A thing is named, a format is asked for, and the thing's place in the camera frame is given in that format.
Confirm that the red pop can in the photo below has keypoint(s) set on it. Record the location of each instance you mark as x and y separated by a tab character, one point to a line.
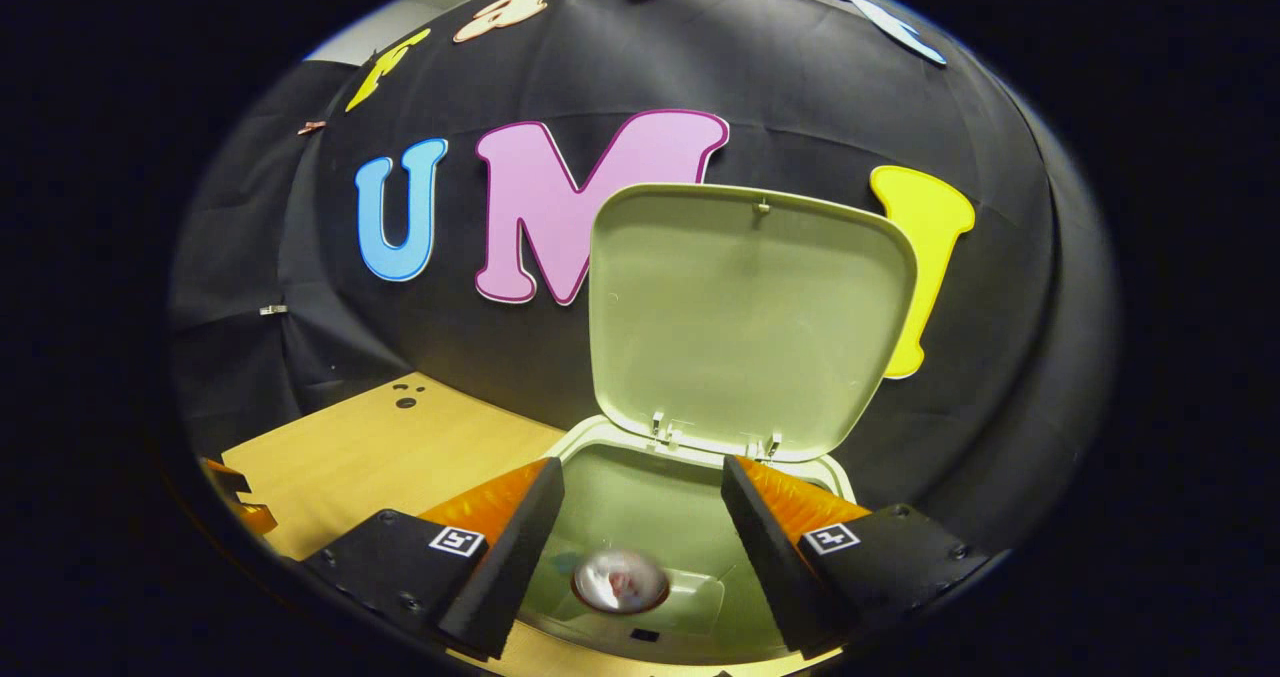
620	582

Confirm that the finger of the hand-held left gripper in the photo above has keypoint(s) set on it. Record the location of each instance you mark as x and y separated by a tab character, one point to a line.
258	519
228	477

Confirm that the copper cloth clip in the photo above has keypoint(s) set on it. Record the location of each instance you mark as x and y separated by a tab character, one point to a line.
311	127

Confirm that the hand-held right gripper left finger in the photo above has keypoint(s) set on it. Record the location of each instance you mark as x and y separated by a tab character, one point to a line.
510	567

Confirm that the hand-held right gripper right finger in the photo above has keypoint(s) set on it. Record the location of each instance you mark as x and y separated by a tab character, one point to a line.
770	577

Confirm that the wooden desktop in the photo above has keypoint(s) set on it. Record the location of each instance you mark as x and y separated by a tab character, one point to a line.
380	457

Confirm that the green desktop garbage bin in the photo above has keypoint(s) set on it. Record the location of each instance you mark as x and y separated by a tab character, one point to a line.
750	317

